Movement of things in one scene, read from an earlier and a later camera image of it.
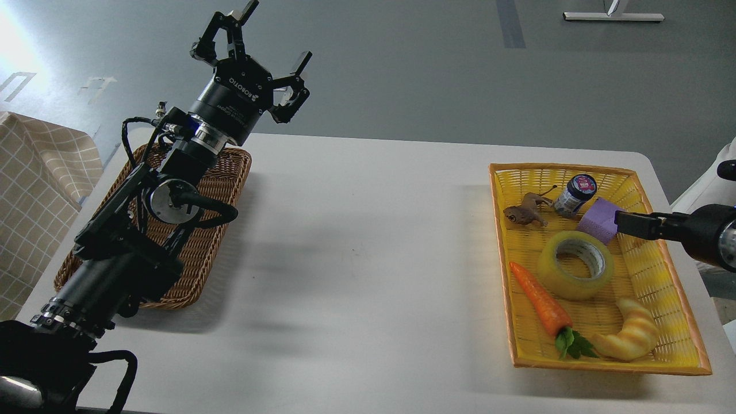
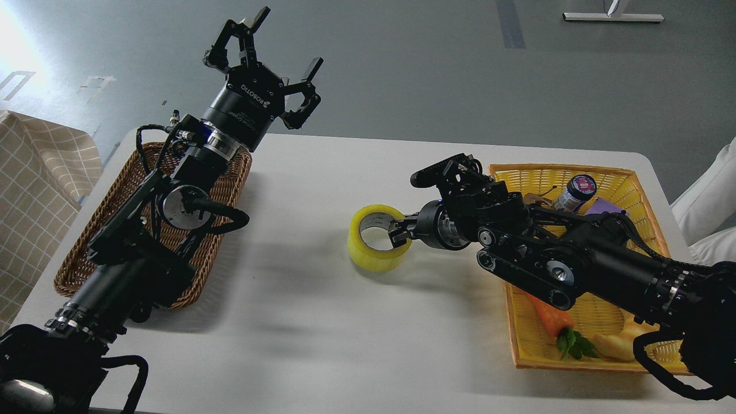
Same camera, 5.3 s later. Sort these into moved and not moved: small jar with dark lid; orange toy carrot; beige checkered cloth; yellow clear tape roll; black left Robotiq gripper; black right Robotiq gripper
Moved: black right Robotiq gripper; yellow clear tape roll; black left Robotiq gripper
Not moved: beige checkered cloth; small jar with dark lid; orange toy carrot
